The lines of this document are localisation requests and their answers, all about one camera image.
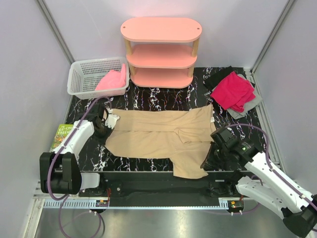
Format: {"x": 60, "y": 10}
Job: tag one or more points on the pink three-tier shelf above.
{"x": 161, "y": 51}

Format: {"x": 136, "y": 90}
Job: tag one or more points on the green treehouse book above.
{"x": 61, "y": 133}

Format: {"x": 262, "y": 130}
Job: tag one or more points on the black marble mat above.
{"x": 94, "y": 157}

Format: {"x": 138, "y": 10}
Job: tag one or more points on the black t-shirt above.
{"x": 212, "y": 81}

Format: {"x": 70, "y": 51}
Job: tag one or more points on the pink t-shirt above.
{"x": 113, "y": 79}

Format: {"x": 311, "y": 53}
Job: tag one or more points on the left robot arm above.
{"x": 59, "y": 170}

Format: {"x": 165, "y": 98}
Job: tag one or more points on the grey t-shirt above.
{"x": 247, "y": 107}

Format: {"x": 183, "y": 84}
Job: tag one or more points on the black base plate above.
{"x": 163, "y": 189}

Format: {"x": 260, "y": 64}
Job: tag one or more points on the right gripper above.
{"x": 209, "y": 163}

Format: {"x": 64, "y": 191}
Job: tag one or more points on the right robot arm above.
{"x": 296, "y": 206}

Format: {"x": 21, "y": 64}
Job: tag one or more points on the magenta t-shirt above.
{"x": 233, "y": 92}

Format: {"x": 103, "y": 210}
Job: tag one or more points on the white plastic basket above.
{"x": 84, "y": 76}

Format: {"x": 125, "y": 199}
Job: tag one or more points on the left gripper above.
{"x": 109, "y": 130}

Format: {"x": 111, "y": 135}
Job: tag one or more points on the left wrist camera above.
{"x": 111, "y": 121}

